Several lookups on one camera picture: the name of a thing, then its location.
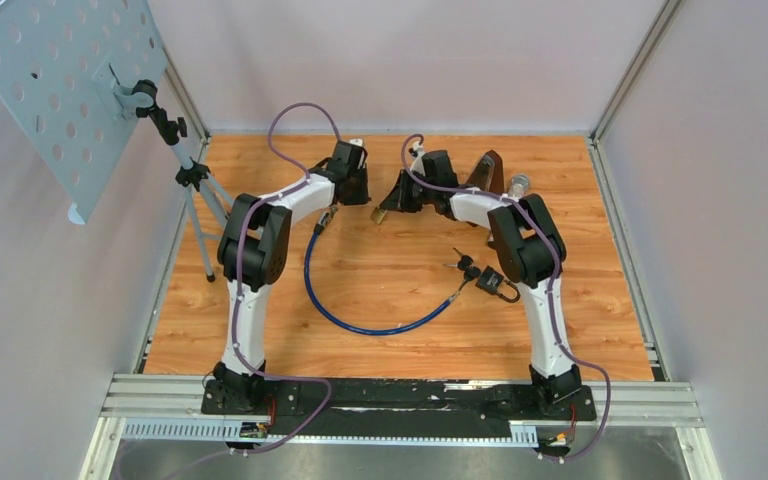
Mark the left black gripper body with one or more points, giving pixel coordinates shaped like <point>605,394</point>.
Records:
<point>358,193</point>

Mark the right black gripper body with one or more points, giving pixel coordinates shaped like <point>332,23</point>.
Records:
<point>426,195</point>

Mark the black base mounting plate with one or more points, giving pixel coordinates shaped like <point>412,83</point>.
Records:
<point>393,408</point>

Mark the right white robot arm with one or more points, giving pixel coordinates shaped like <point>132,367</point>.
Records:
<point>527,243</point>

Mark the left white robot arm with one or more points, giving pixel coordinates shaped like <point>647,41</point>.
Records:
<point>253,250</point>

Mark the blue cable lock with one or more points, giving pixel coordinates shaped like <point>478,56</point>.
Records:
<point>374,282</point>

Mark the brown wooden metronome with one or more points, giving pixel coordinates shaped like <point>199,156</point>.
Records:
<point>488,173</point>

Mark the perforated grey music stand plate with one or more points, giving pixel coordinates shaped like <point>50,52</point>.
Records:
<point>73,74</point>

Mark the glittery silver cylinder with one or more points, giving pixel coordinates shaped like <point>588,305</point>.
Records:
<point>518,186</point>

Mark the black padlock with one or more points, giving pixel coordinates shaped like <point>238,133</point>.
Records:
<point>496,284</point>

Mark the grey tripod stand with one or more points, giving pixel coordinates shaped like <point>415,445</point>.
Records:
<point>192,176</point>

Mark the small brass padlock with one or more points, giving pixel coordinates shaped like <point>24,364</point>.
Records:
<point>378,215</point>

